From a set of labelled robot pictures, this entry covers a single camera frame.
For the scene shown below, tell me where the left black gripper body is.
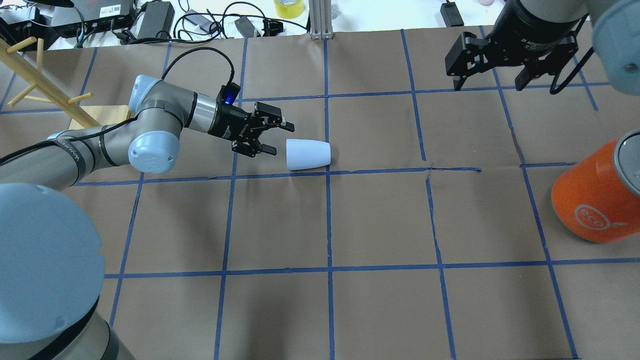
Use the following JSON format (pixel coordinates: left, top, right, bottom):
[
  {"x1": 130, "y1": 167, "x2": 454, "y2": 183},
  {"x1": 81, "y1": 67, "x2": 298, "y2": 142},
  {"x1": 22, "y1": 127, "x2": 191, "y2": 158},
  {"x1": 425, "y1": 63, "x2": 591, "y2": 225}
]
[{"x1": 206, "y1": 84, "x2": 258, "y2": 151}]

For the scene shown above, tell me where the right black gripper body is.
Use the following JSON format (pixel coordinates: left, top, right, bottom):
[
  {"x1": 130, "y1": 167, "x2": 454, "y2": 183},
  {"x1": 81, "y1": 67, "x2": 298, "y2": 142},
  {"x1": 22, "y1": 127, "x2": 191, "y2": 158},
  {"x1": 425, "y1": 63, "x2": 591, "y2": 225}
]
[{"x1": 487, "y1": 10, "x2": 581, "y2": 70}]

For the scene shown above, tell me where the white plastic cup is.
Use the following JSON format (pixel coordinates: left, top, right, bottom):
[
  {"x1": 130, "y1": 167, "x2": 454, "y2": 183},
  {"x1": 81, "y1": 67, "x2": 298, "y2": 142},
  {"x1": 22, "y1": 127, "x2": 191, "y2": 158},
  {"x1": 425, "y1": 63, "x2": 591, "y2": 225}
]
[{"x1": 285, "y1": 138, "x2": 332, "y2": 171}]

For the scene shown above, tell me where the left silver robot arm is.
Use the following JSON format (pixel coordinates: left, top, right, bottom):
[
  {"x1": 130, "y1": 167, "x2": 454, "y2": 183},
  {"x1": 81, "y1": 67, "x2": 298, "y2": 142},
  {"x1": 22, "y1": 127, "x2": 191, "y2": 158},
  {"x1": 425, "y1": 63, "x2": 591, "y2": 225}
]
[{"x1": 1, "y1": 75, "x2": 295, "y2": 360}]

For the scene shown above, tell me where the yellow tape roll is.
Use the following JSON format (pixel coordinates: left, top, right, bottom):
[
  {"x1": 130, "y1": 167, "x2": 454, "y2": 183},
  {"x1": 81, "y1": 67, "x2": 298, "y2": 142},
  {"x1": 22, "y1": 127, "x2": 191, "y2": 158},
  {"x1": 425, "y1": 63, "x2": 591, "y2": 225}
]
[{"x1": 273, "y1": 0, "x2": 305, "y2": 19}]

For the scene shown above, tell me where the black power adapter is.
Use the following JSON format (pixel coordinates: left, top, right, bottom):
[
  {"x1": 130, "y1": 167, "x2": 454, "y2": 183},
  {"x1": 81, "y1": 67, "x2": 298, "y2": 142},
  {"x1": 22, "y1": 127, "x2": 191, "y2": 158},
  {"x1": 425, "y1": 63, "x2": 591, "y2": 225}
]
[{"x1": 136, "y1": 0, "x2": 175, "y2": 40}]

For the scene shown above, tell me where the orange cylindrical bin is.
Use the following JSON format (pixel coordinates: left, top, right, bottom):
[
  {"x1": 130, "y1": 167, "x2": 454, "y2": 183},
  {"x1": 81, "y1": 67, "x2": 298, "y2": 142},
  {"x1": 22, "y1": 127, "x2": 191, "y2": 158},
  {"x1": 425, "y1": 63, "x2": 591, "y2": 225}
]
[{"x1": 551, "y1": 130, "x2": 640, "y2": 244}]

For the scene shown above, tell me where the wooden mug tree stand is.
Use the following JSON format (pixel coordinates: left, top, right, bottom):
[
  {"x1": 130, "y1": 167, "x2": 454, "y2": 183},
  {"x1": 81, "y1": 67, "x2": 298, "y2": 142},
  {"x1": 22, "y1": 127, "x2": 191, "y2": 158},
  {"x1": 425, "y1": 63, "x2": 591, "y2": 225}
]
[{"x1": 0, "y1": 36, "x2": 131, "y2": 130}]

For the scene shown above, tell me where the aluminium frame post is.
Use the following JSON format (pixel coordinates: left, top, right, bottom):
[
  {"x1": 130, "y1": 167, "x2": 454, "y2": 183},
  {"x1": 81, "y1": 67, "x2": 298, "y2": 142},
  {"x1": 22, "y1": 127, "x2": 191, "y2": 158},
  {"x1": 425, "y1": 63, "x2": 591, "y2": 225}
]
[{"x1": 308, "y1": 0, "x2": 334, "y2": 40}]

